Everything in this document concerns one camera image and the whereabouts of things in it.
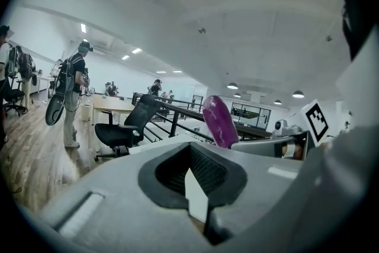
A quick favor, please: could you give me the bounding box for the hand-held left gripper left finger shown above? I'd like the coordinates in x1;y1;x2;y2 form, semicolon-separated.
38;141;217;253

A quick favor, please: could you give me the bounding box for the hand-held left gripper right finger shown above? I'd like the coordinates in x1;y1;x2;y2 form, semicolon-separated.
188;141;306;247

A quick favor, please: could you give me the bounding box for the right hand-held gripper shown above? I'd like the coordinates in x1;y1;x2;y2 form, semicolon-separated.
230;99;330;161

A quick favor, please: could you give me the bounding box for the purple eggplant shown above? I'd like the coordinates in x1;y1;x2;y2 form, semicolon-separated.
203;95;239;149

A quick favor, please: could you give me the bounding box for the person's right hand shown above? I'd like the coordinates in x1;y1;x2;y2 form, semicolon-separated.
281;141;305;161

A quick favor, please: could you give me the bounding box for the black-framed glass partition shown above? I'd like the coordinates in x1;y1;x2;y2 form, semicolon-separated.
230;101;272;130

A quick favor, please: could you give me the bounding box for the black mesh office chair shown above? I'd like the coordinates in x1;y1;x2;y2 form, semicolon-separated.
94;94;162;162

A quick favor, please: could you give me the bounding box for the black metal railing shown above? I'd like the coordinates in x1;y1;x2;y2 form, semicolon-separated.
131;92;274;143

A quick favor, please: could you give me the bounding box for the white desk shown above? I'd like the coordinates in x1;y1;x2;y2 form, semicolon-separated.
128;132;208;155

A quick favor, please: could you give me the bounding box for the light wooden desk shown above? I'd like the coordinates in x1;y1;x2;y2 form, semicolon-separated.
89;94;137;126

